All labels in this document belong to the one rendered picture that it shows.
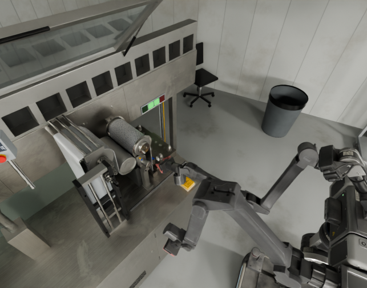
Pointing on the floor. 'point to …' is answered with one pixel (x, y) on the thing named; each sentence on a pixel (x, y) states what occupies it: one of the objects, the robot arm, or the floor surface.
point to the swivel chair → (201, 77)
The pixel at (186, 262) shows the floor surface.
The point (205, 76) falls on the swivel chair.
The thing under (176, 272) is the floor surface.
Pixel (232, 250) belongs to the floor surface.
